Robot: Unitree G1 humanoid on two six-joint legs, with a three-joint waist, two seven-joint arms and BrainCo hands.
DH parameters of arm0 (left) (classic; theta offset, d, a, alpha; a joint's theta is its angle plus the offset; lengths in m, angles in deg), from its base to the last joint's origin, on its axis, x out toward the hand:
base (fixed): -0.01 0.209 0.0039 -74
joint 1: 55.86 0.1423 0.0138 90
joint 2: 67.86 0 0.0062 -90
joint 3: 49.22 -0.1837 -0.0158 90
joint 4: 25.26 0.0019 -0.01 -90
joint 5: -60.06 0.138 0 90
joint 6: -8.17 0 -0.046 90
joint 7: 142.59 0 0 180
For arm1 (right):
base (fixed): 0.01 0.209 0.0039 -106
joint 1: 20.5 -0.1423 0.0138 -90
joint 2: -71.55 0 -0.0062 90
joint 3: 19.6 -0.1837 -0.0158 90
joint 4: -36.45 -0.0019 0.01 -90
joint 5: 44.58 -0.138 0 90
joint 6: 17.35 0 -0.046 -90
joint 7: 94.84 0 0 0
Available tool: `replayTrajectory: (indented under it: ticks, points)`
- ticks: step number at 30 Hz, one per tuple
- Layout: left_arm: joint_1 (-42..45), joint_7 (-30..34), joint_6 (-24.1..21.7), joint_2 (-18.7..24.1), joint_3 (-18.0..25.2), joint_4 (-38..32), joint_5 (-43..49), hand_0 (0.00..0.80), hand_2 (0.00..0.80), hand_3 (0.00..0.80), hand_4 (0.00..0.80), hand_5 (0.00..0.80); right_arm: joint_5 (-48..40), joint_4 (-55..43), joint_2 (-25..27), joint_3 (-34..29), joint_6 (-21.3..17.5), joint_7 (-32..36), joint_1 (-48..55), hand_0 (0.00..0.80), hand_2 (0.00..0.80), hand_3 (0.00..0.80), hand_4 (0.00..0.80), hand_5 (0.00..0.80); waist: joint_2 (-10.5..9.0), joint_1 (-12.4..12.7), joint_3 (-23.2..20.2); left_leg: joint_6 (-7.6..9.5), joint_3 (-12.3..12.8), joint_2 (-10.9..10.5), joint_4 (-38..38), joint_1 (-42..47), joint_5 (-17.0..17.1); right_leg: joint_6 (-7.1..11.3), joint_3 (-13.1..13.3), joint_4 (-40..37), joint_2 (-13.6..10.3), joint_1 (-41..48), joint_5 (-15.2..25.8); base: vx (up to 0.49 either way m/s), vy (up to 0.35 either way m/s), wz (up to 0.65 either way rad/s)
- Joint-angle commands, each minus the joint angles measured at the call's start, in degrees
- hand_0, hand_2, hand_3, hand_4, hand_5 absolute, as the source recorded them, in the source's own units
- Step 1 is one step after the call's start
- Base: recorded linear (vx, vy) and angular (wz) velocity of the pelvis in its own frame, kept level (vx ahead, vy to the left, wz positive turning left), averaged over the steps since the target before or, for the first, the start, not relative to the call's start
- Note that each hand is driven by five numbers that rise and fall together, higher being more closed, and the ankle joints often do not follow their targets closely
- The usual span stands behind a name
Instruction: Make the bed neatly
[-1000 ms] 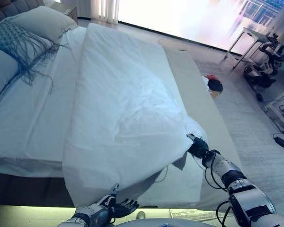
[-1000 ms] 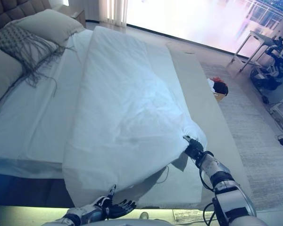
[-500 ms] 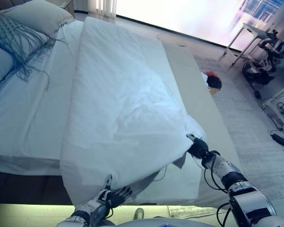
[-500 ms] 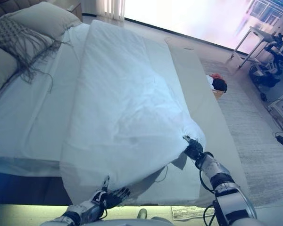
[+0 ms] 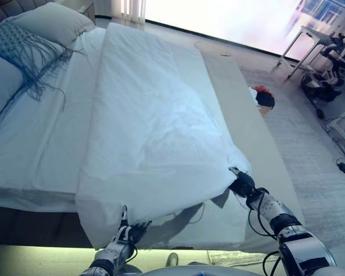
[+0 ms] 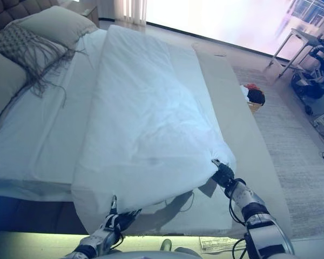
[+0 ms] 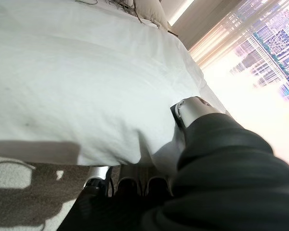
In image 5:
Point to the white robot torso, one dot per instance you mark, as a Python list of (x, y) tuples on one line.
[(204, 270)]

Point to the pale patterned rug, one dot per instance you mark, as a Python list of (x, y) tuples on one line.
[(304, 172)]

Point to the black cloth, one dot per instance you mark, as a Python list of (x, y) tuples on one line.
[(265, 99)]

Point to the black wheeled machine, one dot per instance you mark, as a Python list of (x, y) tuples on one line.
[(322, 86)]

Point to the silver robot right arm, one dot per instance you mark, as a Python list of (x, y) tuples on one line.
[(293, 230)]

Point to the grey tufted headboard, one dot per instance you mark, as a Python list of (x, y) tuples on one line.
[(0, 11)]

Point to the metal frame cart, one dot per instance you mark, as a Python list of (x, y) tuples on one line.
[(307, 37)]

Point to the wooden nightstand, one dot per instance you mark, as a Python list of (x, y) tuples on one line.
[(89, 11)]

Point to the black silver robot right hand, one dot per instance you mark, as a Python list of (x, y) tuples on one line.
[(243, 184)]

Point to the white cloth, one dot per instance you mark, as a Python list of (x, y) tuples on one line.
[(252, 92)]

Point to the beige pillow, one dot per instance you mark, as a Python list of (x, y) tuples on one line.
[(3, 80), (51, 23)]

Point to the beige pleated curtain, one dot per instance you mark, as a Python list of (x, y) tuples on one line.
[(129, 11)]

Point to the white fitted sheet mattress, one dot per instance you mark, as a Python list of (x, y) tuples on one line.
[(46, 129)]

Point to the grey woven fringed cushion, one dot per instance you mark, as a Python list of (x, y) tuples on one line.
[(5, 43)]

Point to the black silver robot left hand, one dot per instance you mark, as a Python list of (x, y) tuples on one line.
[(129, 231)]

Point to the beige bed blanket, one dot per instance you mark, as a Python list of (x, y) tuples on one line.
[(247, 115)]

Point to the white duvet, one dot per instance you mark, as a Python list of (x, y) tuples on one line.
[(161, 115)]

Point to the red cloth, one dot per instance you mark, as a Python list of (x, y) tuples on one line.
[(260, 88)]

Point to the cardboard box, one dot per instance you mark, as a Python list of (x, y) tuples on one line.
[(264, 112)]

